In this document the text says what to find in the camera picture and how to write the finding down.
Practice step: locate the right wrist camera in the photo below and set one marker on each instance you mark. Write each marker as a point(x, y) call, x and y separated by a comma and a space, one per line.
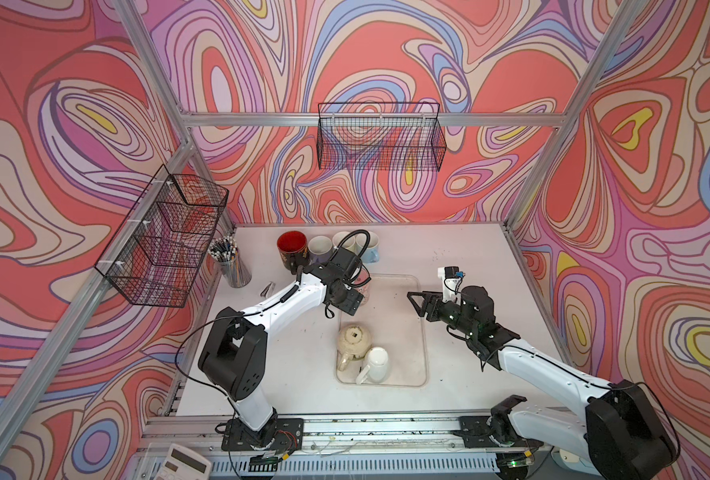
point(451, 278)

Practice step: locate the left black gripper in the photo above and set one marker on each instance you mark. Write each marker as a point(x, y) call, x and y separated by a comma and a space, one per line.
point(352, 302)

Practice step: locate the purple mug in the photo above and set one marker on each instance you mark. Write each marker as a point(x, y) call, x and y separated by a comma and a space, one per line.
point(320, 249)

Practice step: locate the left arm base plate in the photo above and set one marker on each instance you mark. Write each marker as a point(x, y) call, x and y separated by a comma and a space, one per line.
point(277, 435)

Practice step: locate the metal cup of pens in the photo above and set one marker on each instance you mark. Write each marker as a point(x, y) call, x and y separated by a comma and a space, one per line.
point(225, 252)

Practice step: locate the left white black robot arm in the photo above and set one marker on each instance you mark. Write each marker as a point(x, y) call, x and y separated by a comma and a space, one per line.
point(233, 357)

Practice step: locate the beige teapot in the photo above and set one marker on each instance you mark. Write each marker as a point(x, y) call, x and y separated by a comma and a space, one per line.
point(353, 343)

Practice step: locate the light blue mug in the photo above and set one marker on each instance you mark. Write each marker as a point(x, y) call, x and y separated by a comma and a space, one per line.
point(368, 247)

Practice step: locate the left black wire basket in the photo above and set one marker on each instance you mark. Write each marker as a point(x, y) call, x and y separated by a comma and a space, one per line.
point(170, 227)

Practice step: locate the light green mug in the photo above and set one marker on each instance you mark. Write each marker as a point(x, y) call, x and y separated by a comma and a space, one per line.
point(344, 240)

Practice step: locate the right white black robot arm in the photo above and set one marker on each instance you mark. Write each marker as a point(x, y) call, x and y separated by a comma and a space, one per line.
point(622, 431)

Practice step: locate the black wire basket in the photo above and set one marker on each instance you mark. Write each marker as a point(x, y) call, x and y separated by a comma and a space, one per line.
point(381, 136)
point(170, 227)

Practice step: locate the back black wire basket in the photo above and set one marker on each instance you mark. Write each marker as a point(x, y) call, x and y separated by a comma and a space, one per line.
point(381, 136)

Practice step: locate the beige serving tray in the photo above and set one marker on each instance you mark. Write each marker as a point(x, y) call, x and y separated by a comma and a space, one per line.
point(394, 325)

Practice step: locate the pink mug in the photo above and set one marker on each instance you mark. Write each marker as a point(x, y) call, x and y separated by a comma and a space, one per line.
point(362, 291)

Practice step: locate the white mug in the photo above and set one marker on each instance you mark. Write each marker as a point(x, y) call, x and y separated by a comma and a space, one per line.
point(375, 367)

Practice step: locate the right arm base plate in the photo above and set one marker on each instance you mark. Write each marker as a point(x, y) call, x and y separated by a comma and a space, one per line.
point(479, 432)

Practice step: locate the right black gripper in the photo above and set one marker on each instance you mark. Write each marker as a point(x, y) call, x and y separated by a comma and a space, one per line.
point(430, 298)

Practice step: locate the white calculator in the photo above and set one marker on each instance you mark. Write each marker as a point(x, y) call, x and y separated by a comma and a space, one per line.
point(183, 463)

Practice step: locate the black mug red inside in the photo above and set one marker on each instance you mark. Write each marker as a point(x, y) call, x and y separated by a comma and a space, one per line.
point(293, 249)

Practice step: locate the small metal clip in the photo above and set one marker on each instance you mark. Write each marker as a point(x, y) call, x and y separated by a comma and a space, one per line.
point(268, 290)

